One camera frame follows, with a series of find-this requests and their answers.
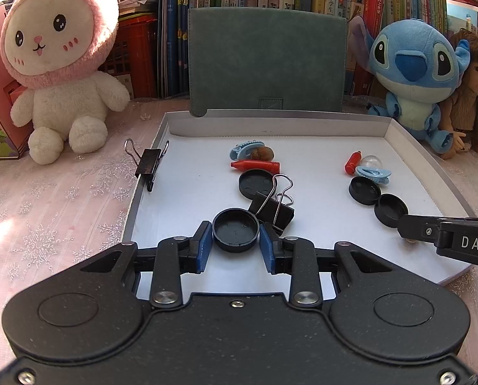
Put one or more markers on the blue alien plush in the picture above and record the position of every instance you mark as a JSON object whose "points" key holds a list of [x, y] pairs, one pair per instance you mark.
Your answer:
{"points": [[411, 60]]}

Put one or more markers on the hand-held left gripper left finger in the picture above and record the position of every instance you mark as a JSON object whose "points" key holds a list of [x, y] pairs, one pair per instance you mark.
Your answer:
{"points": [[204, 244]]}

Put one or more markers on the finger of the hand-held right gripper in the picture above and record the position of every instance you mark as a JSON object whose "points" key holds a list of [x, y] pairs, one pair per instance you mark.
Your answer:
{"points": [[419, 228]]}

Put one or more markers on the white cardboard box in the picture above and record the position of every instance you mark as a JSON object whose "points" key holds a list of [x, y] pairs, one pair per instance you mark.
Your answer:
{"points": [[206, 156]]}

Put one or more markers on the long-haired doll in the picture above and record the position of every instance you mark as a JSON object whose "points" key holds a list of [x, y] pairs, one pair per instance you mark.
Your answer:
{"points": [[471, 104]]}

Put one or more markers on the small black binder clip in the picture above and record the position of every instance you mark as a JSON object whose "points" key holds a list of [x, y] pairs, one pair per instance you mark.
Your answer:
{"points": [[148, 164]]}

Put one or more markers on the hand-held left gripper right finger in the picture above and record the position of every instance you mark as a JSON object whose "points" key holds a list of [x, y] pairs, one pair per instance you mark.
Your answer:
{"points": [[267, 248]]}

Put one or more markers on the pink snowflake tablecloth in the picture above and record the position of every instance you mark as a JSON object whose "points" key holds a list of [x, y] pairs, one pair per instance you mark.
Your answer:
{"points": [[62, 216]]}

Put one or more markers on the black round cap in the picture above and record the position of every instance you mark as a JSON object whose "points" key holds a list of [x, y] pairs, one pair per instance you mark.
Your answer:
{"points": [[365, 190], [391, 210], [235, 228], [255, 184]]}

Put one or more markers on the large black binder clip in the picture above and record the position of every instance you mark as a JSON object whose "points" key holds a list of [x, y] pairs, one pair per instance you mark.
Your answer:
{"points": [[273, 210]]}

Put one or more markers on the green notebook case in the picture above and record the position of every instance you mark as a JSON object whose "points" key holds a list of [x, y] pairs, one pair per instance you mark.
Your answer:
{"points": [[263, 60]]}

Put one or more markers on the clear plastic dome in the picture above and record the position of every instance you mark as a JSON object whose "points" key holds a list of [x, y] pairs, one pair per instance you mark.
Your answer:
{"points": [[372, 161]]}

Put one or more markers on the red crayon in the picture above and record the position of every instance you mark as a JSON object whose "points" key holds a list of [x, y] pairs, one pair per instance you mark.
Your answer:
{"points": [[255, 166]]}

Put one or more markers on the blue hair clip with bears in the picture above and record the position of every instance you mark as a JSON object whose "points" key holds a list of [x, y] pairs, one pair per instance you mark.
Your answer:
{"points": [[239, 150]]}

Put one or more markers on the small red bottle toy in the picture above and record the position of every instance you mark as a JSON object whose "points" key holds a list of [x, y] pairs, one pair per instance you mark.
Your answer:
{"points": [[352, 164]]}

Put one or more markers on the pink rabbit plush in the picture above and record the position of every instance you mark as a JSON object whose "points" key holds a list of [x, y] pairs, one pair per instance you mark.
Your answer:
{"points": [[58, 48]]}

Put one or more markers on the red plastic crate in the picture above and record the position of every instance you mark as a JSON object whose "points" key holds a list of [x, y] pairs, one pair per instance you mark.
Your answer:
{"points": [[134, 56]]}

